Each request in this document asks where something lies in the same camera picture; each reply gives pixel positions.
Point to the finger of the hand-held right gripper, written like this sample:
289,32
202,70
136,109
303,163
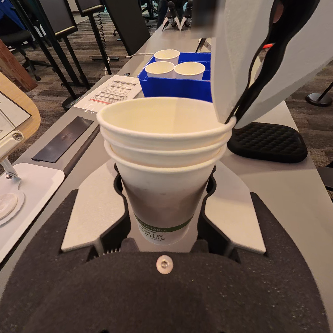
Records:
234,65
312,39

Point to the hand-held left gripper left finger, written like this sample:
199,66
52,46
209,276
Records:
96,208

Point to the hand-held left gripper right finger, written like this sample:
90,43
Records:
234,210

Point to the blue plastic bin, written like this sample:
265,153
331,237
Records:
177,88

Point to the stack of white paper cups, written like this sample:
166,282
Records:
166,195

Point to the black white hand tool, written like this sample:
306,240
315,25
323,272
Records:
186,19
170,18

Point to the black rounded mesh object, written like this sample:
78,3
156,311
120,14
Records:
270,143

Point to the black chair armrest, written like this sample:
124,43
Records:
326,179

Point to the black monitor floor stand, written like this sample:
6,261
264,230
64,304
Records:
68,104

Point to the black divider panel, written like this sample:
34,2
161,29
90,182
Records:
127,26

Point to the laminated printed paper sheet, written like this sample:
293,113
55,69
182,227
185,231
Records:
109,91

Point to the white printed instruction sheet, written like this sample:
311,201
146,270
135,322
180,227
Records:
7,117

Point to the wooden sign board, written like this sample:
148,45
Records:
15,93

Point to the black office chair base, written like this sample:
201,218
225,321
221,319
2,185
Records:
31,63

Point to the black easel signboard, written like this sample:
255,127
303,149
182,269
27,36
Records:
59,15

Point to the blue jacket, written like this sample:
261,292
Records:
7,18

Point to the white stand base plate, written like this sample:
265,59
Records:
39,187

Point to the black stanchion post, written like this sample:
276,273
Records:
318,100

